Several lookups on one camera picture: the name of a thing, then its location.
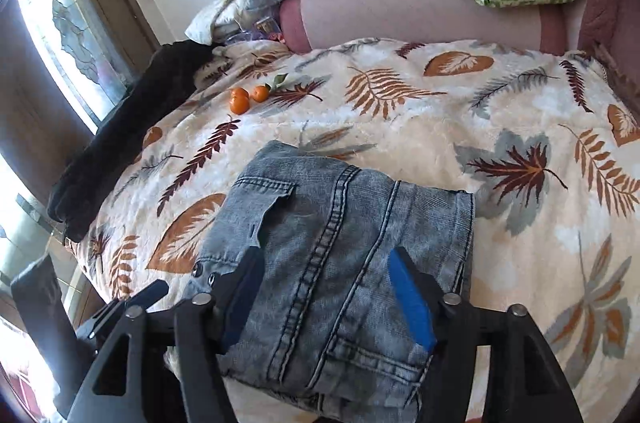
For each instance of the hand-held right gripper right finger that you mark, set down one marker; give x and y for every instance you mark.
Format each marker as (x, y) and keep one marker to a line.
(412, 298)

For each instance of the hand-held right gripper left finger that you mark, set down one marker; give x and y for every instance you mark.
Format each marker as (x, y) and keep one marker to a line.
(245, 298)

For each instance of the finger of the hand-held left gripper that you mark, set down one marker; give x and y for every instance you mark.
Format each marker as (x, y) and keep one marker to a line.
(150, 290)

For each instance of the grey-blue denim pants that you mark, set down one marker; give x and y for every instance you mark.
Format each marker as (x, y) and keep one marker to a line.
(340, 223)

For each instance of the person's dark trouser leg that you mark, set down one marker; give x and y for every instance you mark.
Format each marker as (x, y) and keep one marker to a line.
(42, 318)

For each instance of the leaf print blanket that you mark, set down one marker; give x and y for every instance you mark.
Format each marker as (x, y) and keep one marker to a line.
(425, 143)

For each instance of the black cloth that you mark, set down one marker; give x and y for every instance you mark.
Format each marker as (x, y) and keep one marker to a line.
(125, 128)

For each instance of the large orange tangerine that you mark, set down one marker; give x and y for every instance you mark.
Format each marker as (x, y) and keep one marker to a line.
(239, 101)

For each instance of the small orange tangerine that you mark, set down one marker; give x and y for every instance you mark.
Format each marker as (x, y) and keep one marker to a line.
(259, 93)

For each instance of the green tangerine leaf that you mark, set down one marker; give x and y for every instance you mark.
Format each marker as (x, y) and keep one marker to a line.
(279, 80)

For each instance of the colourful small packet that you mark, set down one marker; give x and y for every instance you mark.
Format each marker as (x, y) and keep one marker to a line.
(267, 29)

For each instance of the white cloth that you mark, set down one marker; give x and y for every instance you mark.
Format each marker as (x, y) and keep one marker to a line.
(205, 25)

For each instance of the window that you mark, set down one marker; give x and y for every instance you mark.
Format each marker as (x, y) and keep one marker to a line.
(65, 28)

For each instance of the pink bolster pillow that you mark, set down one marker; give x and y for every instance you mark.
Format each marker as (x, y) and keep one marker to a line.
(400, 13)

